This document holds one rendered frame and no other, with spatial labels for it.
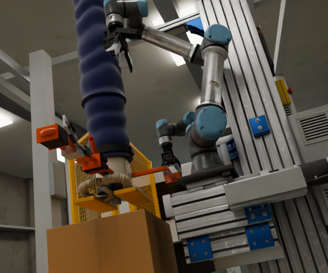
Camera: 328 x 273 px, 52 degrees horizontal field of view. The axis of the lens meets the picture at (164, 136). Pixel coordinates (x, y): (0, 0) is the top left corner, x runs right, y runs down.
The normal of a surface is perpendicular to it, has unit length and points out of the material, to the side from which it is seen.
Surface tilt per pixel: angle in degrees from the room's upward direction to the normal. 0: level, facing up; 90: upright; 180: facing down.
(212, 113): 97
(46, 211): 90
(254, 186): 90
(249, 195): 90
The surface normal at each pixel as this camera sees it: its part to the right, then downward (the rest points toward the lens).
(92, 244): -0.18, -0.34
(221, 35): 0.14, -0.51
